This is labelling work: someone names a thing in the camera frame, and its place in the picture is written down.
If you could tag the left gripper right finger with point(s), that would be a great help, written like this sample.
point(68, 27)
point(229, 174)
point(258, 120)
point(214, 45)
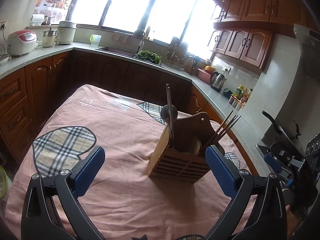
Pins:
point(224, 170)

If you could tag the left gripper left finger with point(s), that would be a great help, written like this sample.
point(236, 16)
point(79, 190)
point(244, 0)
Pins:
point(84, 172)

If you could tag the steel spoon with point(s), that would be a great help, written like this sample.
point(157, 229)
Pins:
point(167, 116)

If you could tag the chrome kitchen faucet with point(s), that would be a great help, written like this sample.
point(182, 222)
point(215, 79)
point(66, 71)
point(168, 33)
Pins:
point(139, 33)

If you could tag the person's right hand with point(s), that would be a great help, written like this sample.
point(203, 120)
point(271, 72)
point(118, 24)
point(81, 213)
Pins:
point(292, 222)

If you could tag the black wok on stove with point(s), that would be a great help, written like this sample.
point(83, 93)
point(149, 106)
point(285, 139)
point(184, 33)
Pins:
point(287, 139)

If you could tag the wooden utensil holder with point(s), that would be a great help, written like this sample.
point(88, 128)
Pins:
point(180, 155)

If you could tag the pink tablecloth with hearts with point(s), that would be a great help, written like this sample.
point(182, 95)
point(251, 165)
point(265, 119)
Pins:
point(123, 201)

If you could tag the wooden chopstick pair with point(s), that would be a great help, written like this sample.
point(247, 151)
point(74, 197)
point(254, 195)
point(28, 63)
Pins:
point(222, 130)

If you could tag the condiment bottles group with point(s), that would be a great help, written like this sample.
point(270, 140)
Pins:
point(240, 97)

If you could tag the steel electric kettle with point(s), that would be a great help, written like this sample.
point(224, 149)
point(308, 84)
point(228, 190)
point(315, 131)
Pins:
point(217, 81)

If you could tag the pink plastic basin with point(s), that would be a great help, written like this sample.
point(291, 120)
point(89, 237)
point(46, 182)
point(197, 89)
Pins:
point(205, 75)

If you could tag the metal dish rack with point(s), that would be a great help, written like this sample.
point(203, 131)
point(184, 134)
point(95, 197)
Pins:
point(178, 56)

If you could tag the range hood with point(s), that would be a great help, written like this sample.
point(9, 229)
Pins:
point(309, 43)

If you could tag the green vegetables in sink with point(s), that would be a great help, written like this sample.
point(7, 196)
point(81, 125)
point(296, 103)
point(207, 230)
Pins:
point(150, 56)

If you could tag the small white electric pot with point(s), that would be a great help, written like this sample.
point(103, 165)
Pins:
point(50, 38)

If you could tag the white tall rice cooker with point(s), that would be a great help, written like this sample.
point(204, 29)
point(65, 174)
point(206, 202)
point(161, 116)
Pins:
point(66, 32)

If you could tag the red white rice cooker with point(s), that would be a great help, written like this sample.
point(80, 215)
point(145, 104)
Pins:
point(21, 42)

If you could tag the upper wooden cabinets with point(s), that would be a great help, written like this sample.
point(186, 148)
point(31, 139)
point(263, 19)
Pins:
point(246, 28)

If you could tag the wall power outlet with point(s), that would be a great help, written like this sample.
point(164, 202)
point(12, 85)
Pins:
point(227, 69)

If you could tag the tropical fruit wall poster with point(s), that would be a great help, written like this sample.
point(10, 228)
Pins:
point(53, 0)

